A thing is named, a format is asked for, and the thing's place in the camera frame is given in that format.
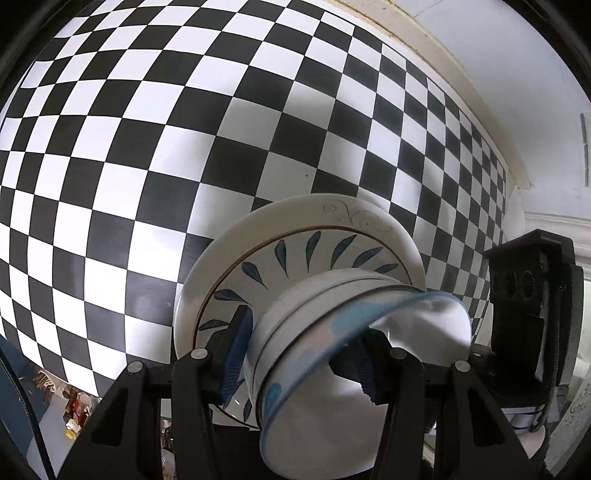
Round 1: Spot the black cable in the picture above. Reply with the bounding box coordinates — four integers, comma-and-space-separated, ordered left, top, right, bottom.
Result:
0, 348, 56, 480

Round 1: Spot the plain white bowl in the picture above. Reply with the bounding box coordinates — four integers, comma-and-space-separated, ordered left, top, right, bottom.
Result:
247, 270, 416, 402

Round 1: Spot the large white scroll patterned plate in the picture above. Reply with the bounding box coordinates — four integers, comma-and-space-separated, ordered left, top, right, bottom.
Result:
173, 194, 428, 430

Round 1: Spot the black and white checkered tablecloth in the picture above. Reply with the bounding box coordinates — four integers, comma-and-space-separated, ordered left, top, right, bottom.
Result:
0, 0, 509, 409

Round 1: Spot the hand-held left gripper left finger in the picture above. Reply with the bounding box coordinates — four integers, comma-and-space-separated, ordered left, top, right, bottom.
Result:
58, 305, 257, 480

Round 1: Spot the grey wall fixture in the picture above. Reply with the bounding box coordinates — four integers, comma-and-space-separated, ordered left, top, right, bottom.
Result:
579, 113, 591, 188

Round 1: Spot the white bowl with blue rim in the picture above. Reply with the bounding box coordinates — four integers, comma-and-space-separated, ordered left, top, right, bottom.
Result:
256, 286, 474, 478

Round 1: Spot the blurred colourful clutter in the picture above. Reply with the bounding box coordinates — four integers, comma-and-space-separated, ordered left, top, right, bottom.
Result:
34, 369, 100, 439

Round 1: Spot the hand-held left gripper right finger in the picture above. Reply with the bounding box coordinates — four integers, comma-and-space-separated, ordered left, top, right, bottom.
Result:
330, 330, 541, 480

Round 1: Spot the blue leaf patterned plate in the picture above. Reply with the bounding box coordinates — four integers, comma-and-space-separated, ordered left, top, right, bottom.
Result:
193, 228, 414, 425

